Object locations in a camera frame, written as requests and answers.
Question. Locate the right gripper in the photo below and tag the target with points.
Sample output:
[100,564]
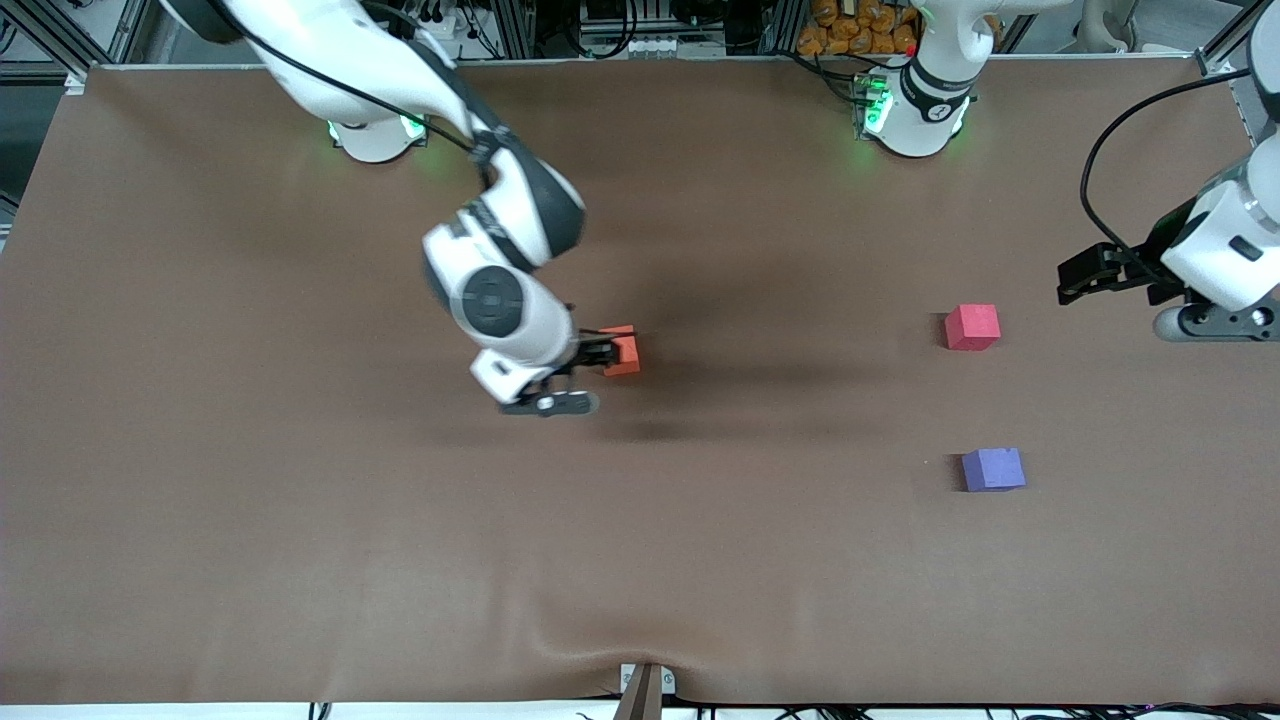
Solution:
[590,352]

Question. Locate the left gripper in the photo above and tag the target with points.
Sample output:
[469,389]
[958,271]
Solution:
[1143,268]

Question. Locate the orange foam cube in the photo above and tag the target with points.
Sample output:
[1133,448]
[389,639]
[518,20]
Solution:
[628,358]

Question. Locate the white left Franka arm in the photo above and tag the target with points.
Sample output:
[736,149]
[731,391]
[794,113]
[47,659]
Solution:
[925,90]

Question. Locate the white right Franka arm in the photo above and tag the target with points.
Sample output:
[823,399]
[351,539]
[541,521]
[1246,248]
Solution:
[520,210]

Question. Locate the red foam cube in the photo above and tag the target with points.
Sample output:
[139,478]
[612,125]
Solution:
[972,327]

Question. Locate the brown table mat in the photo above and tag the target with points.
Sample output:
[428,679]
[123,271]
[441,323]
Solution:
[640,550]

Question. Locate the purple-blue foam cube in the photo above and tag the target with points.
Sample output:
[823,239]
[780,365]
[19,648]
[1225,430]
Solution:
[995,470]

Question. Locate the white power strip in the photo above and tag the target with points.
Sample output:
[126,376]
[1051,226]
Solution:
[630,46]

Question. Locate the power strip with black plugs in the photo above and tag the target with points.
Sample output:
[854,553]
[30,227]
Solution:
[440,18]

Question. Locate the pile of orange objects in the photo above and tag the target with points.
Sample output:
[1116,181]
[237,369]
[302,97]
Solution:
[850,30]

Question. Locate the grey metal bracket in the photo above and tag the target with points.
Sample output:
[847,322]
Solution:
[668,680]

